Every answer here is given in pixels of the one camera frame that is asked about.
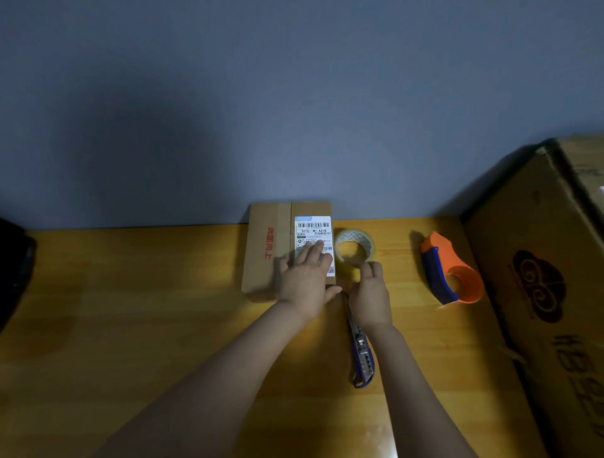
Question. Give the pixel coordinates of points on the person's left hand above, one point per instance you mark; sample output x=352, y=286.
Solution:
x=304, y=285

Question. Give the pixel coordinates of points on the person's right hand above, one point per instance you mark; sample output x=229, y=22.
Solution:
x=370, y=299

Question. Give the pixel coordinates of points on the person's left little finger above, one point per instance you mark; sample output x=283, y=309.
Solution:
x=284, y=265

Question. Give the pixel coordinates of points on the person's right fingers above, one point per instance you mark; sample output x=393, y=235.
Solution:
x=372, y=271

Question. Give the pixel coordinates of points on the person's left middle finger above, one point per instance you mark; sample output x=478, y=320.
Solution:
x=316, y=252

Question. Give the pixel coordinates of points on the person's left thumb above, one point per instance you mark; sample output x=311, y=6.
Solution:
x=333, y=293

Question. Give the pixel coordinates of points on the small brown cardboard box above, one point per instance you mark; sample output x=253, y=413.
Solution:
x=266, y=255

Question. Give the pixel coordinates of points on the white shipping label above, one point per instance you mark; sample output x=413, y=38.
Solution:
x=311, y=231

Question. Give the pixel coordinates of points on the person's left forearm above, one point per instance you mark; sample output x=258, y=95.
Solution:
x=212, y=391

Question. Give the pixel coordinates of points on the person's right forearm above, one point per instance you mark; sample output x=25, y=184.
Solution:
x=415, y=401

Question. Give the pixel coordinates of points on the clear tape roll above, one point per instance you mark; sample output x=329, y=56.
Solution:
x=355, y=238

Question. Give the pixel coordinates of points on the blue utility knife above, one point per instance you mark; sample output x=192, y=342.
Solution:
x=362, y=358

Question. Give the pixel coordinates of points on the orange and blue tape dispenser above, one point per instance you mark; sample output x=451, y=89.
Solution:
x=448, y=273

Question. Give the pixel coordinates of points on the large brown cardboard box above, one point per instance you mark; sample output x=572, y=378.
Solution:
x=542, y=292

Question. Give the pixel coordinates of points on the black object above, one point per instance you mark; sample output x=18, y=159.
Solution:
x=14, y=271

